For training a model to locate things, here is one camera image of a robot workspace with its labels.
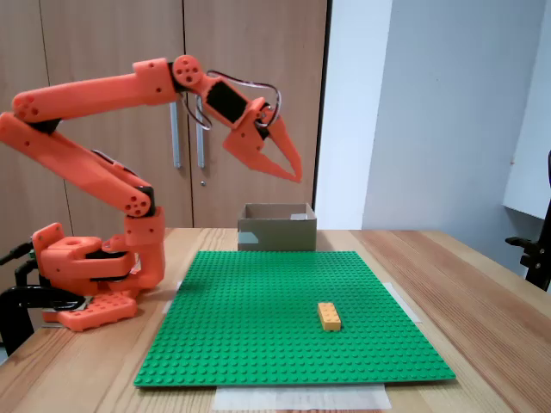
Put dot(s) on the white board panel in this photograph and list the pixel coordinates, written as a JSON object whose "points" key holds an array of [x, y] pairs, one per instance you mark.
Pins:
{"points": [[534, 150]]}

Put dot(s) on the black table clamp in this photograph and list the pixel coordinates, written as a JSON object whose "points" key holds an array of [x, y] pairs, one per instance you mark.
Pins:
{"points": [[8, 310]]}

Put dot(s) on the grey tape patch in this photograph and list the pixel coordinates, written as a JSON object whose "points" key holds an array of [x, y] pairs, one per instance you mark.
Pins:
{"points": [[299, 217], [246, 239]]}

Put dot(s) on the open cardboard box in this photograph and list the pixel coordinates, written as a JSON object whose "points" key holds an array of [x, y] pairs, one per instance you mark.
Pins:
{"points": [[292, 236]]}

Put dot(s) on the yellow lego block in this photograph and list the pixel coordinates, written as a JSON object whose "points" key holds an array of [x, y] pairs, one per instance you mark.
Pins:
{"points": [[329, 316]]}

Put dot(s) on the brown wooden cabinet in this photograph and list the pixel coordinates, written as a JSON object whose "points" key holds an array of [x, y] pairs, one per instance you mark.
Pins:
{"points": [[107, 34]]}

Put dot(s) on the green lego baseplate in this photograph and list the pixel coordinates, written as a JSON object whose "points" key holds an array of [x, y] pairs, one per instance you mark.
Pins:
{"points": [[258, 327]]}

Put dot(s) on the black stand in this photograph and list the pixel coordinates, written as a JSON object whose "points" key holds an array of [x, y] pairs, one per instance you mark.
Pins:
{"points": [[536, 262]]}

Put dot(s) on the wide translucent tape strip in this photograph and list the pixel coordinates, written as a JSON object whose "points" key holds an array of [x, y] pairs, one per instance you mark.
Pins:
{"points": [[301, 398]]}

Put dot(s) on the narrow translucent tape strip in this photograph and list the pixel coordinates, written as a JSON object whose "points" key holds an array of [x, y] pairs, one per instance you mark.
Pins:
{"points": [[172, 297], [404, 303]]}

